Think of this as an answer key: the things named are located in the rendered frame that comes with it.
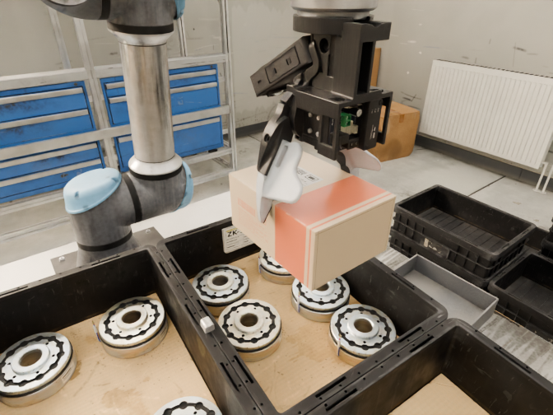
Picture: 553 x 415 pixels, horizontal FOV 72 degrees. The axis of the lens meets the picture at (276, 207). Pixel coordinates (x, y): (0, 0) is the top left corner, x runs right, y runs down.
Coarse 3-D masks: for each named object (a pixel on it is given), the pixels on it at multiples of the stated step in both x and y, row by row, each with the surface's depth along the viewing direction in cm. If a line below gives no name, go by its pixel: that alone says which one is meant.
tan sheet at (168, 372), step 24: (72, 336) 62; (96, 336) 62; (168, 336) 62; (96, 360) 58; (120, 360) 58; (144, 360) 58; (168, 360) 58; (192, 360) 58; (72, 384) 55; (96, 384) 55; (120, 384) 55; (144, 384) 55; (168, 384) 55; (192, 384) 55; (0, 408) 51; (24, 408) 51; (48, 408) 51; (72, 408) 51; (96, 408) 51; (120, 408) 51; (144, 408) 51
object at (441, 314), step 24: (168, 240) 68; (168, 264) 62; (384, 264) 62; (192, 288) 57; (408, 288) 57; (216, 336) 49; (240, 360) 46; (384, 360) 46; (264, 408) 41; (312, 408) 41
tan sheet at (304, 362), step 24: (240, 264) 78; (264, 288) 72; (288, 288) 72; (288, 312) 66; (288, 336) 62; (312, 336) 62; (264, 360) 58; (288, 360) 58; (312, 360) 58; (336, 360) 58; (264, 384) 55; (288, 384) 55; (312, 384) 55; (288, 408) 51
